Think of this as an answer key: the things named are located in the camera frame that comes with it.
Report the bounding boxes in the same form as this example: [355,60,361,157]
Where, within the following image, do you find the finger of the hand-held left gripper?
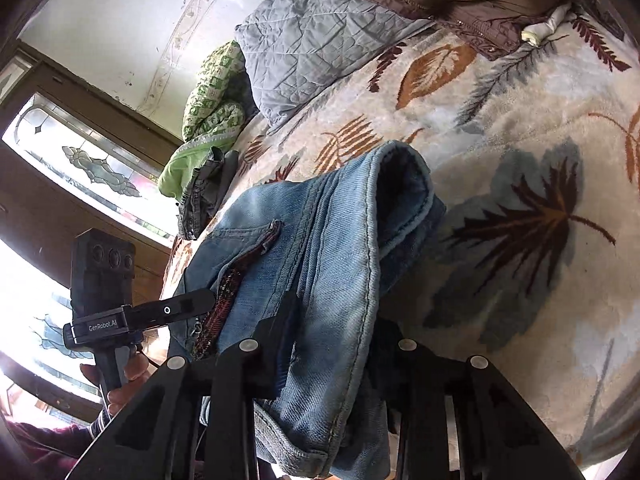
[142,288,216,332]

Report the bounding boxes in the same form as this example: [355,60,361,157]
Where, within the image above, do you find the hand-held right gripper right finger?
[376,317,586,480]

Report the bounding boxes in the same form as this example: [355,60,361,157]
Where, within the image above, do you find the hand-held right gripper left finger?
[65,290,301,480]

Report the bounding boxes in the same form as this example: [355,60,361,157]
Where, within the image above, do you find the light blue denim pants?
[172,140,447,478]

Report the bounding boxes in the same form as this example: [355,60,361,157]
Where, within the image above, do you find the person's left hand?
[80,342,151,417]

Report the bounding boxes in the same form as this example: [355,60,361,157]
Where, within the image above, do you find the dark red patterned belt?
[191,220,282,361]

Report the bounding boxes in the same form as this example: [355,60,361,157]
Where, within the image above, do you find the stained glass window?
[0,240,103,406]
[2,91,178,248]

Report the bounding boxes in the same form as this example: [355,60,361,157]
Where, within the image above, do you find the dark grey garment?
[177,146,241,241]

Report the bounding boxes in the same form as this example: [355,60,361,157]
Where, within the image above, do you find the green patterned blanket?
[157,40,261,201]

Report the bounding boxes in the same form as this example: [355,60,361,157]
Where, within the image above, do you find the leaf print fleece blanket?
[160,10,640,466]

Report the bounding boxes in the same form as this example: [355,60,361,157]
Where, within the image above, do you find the grey quilted pillow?
[235,0,436,128]

